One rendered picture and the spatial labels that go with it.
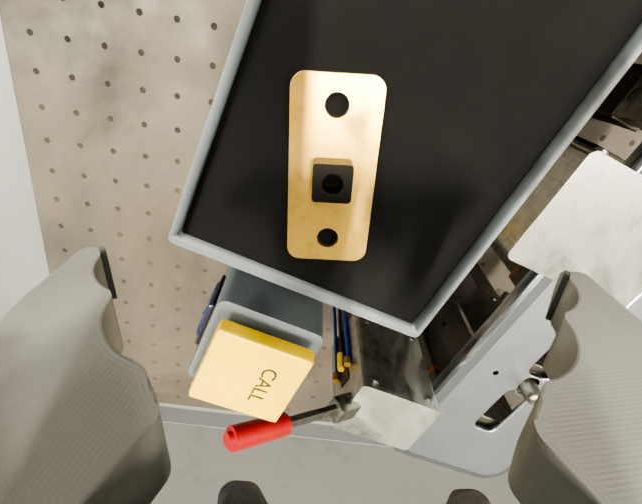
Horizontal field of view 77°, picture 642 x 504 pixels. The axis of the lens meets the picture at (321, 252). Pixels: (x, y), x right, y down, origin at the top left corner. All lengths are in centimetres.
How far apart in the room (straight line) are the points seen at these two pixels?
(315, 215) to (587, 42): 13
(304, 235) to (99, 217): 63
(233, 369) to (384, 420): 23
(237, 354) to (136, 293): 62
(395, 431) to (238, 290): 27
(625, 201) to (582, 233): 3
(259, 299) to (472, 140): 15
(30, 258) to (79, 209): 112
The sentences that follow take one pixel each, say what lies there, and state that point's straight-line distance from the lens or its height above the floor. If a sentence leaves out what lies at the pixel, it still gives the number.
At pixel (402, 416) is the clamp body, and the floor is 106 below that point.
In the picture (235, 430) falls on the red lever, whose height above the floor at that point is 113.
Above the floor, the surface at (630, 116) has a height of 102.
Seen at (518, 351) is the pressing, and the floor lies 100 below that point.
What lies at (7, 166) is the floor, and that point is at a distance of 176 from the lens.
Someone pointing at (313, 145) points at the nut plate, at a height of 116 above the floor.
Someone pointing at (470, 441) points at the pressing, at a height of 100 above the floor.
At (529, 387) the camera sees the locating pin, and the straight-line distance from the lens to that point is 54.
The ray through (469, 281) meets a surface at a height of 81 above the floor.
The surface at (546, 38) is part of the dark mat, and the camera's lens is 19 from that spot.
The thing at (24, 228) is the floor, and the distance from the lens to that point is 184.
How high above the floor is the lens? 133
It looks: 60 degrees down
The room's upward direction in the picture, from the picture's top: 180 degrees counter-clockwise
